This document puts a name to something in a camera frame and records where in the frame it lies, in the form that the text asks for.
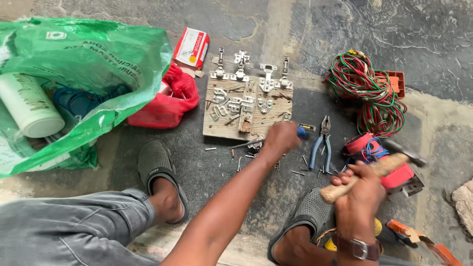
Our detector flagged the person's right hand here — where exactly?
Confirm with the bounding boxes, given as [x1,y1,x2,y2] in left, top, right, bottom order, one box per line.
[330,161,387,238]

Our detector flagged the person's left hand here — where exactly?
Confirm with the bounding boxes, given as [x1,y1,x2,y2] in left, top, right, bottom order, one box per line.
[260,121,302,158]

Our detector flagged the blue handle screwdriver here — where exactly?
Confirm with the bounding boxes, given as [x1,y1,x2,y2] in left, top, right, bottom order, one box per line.
[230,126,309,150]

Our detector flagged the wooden handle hammer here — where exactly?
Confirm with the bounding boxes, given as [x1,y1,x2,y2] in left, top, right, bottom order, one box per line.
[320,140,428,204]

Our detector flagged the worn wooden board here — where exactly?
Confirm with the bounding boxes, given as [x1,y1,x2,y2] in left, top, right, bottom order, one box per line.
[203,76,294,142]

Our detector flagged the scattered nails and screws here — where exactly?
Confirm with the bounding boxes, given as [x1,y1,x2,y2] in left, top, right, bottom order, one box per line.
[204,146,349,179]

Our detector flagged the narrow wooden strip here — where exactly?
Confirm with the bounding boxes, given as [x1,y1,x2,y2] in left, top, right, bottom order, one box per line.
[237,79,258,134]

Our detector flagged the person's right grey sandal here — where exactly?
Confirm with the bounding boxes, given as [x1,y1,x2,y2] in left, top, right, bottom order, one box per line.
[268,188,335,265]

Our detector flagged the person's grey sandal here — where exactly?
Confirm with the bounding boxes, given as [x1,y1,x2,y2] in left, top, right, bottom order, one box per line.
[137,139,190,225]
[268,188,335,265]

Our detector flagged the red power tool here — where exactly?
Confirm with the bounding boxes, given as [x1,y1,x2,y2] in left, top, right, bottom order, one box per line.
[344,132,425,202]

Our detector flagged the metal cabinet hinge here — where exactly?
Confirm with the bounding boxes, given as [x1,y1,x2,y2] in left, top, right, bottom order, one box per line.
[259,64,278,93]
[210,47,230,80]
[230,50,251,82]
[275,55,294,90]

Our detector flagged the yellow power tool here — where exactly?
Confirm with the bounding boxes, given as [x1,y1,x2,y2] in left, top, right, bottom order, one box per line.
[324,218,383,252]

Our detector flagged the pile of small hinge plates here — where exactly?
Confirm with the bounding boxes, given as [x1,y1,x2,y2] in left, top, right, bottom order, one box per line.
[209,87,274,123]

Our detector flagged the orange power tool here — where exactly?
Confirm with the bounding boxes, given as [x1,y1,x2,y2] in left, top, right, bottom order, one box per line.
[386,219,465,266]

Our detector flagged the orange plastic socket box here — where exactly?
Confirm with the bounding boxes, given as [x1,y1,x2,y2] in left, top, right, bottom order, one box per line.
[384,71,406,99]

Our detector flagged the pale rough stone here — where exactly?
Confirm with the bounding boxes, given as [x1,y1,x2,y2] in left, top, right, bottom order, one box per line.
[451,179,473,237]

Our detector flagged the red plastic bag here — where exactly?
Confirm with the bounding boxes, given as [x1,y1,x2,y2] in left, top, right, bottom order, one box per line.
[127,61,200,129]

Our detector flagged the red and white carton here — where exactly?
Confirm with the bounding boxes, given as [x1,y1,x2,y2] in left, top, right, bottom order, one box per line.
[172,27,210,71]

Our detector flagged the person's left grey sandal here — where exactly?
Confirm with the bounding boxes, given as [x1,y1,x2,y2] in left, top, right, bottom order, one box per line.
[137,139,190,225]

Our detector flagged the green plastic bag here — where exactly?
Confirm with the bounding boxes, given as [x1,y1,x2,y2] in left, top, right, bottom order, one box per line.
[0,17,173,179]

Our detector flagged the person's grey trousers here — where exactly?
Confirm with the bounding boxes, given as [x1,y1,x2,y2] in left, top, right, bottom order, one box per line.
[0,188,160,266]

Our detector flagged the white plastic bottle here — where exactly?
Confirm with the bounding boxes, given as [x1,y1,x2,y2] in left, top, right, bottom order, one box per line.
[0,72,66,139]

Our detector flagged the blue handle pliers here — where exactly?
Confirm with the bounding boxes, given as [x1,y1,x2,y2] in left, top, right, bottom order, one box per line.
[308,115,332,173]

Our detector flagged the blue power tool cord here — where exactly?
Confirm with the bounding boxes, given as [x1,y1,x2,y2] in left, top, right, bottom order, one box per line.
[360,137,391,163]

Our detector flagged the brown strap wrist watch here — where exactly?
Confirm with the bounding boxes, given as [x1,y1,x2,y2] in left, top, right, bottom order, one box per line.
[331,232,381,261]

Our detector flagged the red green wire coil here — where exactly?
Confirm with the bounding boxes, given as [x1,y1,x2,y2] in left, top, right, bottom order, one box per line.
[324,50,408,138]

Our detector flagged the blue cable bundle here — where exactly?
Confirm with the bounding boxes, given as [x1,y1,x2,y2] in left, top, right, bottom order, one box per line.
[52,83,132,117]

